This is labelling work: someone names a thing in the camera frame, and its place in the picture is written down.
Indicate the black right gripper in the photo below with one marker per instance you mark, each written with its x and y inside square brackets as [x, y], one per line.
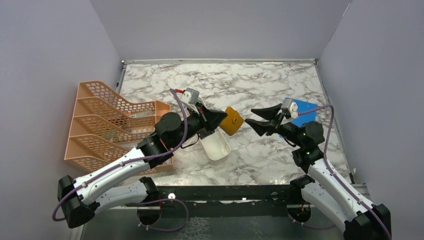
[270, 113]

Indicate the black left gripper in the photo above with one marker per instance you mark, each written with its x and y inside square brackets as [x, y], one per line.
[209, 119]

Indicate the yellow leather card holder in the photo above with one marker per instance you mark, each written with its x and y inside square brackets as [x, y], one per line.
[232, 123]

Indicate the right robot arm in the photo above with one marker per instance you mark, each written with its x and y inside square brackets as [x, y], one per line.
[355, 215]

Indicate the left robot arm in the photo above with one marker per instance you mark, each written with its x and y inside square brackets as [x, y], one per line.
[79, 199]

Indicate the white plastic card tray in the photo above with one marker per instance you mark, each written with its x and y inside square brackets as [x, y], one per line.
[215, 145]

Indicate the peach plastic file rack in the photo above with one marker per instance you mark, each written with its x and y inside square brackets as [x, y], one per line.
[105, 126]

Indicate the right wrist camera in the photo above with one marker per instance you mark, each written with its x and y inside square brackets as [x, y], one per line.
[289, 108]

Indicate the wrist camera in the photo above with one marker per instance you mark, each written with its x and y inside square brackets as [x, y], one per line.
[289, 108]
[190, 96]

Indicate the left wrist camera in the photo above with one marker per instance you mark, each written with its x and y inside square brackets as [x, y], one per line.
[190, 96]

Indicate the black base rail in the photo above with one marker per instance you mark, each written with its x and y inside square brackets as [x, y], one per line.
[214, 201]

